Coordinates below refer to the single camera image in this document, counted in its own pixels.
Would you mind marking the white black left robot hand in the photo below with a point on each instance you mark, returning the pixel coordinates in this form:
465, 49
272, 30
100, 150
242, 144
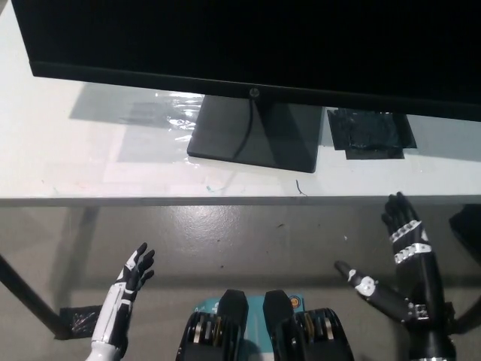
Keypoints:
122, 291

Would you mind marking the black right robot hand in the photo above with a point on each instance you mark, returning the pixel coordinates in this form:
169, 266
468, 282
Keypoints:
424, 270

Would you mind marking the black HP computer monitor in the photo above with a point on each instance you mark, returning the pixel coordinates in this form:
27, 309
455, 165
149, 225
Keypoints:
225, 41

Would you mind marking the black metal desk leg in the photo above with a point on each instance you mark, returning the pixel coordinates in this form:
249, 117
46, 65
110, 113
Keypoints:
30, 297
467, 314

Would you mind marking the black teal robot body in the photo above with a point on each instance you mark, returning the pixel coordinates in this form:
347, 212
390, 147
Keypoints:
263, 331

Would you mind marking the black tape patch on floor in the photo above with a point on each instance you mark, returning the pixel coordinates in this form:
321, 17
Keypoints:
80, 319

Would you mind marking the black object on floor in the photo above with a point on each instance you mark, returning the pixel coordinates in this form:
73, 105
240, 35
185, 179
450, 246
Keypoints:
469, 229

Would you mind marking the clear plastic film sheet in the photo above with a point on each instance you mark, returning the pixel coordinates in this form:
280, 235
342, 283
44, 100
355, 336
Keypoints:
150, 111

